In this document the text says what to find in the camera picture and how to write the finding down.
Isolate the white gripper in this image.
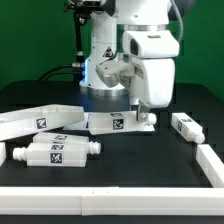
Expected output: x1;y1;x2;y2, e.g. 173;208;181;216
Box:
127;57;175;122

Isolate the white desk tabletop panel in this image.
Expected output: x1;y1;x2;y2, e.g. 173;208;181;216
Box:
0;104;84;141

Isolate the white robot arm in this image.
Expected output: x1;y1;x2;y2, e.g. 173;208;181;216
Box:
80;0;196;121

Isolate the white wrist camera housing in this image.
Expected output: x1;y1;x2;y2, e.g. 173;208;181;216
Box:
96;60;133;88

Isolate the black cable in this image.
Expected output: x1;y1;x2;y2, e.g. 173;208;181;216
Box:
39;64;83;82

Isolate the white front barrier rail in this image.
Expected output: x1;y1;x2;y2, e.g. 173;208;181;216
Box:
0;187;224;216

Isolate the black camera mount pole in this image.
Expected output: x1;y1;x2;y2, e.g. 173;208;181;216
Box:
63;0;102;68

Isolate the white left barrier rail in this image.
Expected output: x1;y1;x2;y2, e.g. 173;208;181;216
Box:
0;143;6;166

